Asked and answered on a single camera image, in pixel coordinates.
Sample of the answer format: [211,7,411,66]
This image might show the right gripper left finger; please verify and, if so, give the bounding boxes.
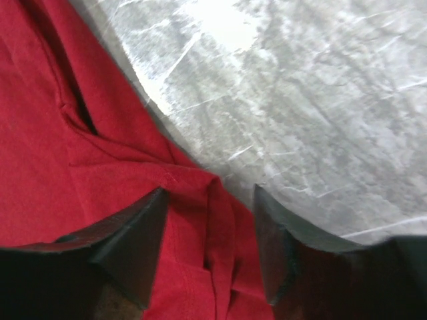
[1,188,168,319]

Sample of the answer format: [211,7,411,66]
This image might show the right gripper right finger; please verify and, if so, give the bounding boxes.
[254,186,426,319]

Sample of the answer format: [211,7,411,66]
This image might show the red t shirt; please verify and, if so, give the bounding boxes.
[1,1,273,319]

